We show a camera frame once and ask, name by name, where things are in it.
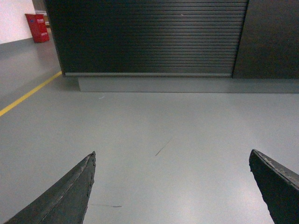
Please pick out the red fire extinguisher box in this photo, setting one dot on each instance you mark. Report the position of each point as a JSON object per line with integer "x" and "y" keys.
{"x": 37, "y": 27}

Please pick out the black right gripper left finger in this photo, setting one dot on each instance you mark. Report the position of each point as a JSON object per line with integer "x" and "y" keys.
{"x": 66, "y": 201}

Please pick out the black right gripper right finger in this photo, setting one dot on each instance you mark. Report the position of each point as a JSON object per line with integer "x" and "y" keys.
{"x": 279, "y": 187}

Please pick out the dark slatted checkout counter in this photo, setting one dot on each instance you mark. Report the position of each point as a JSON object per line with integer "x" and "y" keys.
{"x": 242, "y": 39}

